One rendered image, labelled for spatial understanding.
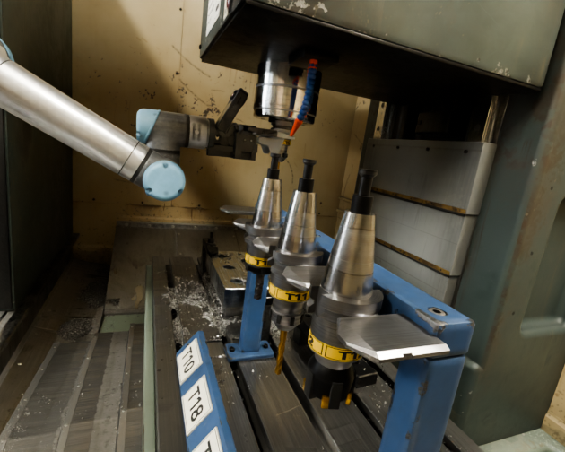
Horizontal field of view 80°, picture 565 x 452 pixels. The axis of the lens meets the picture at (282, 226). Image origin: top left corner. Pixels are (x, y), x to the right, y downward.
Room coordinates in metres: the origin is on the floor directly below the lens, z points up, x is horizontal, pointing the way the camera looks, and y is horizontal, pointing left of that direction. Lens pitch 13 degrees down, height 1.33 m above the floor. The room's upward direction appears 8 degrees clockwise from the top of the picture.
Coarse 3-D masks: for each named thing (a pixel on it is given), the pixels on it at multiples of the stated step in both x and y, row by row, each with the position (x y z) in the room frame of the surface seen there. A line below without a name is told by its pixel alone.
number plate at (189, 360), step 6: (192, 342) 0.59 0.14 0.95; (186, 348) 0.58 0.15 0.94; (192, 348) 0.57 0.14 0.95; (198, 348) 0.56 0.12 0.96; (180, 354) 0.58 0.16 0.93; (186, 354) 0.57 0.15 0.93; (192, 354) 0.55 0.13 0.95; (198, 354) 0.54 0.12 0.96; (180, 360) 0.56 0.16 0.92; (186, 360) 0.55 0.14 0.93; (192, 360) 0.54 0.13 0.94; (198, 360) 0.53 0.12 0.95; (180, 366) 0.55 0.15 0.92; (186, 366) 0.54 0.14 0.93; (192, 366) 0.53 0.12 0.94; (198, 366) 0.52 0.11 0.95; (180, 372) 0.53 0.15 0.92; (186, 372) 0.52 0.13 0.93; (192, 372) 0.52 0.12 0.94; (180, 378) 0.52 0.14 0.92; (186, 378) 0.51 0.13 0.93; (180, 384) 0.51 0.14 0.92
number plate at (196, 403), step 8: (200, 384) 0.48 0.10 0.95; (192, 392) 0.47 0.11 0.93; (200, 392) 0.46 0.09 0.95; (208, 392) 0.45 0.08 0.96; (184, 400) 0.47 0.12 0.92; (192, 400) 0.46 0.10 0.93; (200, 400) 0.45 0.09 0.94; (208, 400) 0.44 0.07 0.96; (184, 408) 0.45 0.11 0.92; (192, 408) 0.44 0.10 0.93; (200, 408) 0.43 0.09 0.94; (208, 408) 0.42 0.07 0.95; (184, 416) 0.44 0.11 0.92; (192, 416) 0.43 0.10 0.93; (200, 416) 0.42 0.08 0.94; (192, 424) 0.42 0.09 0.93
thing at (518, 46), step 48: (288, 0) 0.55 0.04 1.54; (336, 0) 0.58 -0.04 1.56; (384, 0) 0.61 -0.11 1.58; (432, 0) 0.64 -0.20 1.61; (480, 0) 0.68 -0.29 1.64; (528, 0) 0.73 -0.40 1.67; (240, 48) 0.76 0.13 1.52; (288, 48) 0.72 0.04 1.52; (336, 48) 0.67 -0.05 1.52; (384, 48) 0.64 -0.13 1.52; (432, 48) 0.65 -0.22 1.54; (480, 48) 0.69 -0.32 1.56; (528, 48) 0.74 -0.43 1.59; (384, 96) 1.06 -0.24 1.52; (432, 96) 0.97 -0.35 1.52
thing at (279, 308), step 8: (272, 304) 0.38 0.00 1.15; (280, 304) 0.36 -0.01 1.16; (288, 304) 0.36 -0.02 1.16; (296, 304) 0.36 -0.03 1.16; (272, 312) 0.37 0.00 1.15; (280, 312) 0.36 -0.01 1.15; (288, 312) 0.36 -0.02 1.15; (296, 312) 0.36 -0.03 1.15; (280, 320) 0.36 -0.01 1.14; (288, 320) 0.36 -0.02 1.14; (296, 320) 0.36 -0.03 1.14; (280, 328) 0.37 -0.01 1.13; (288, 328) 0.36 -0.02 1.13
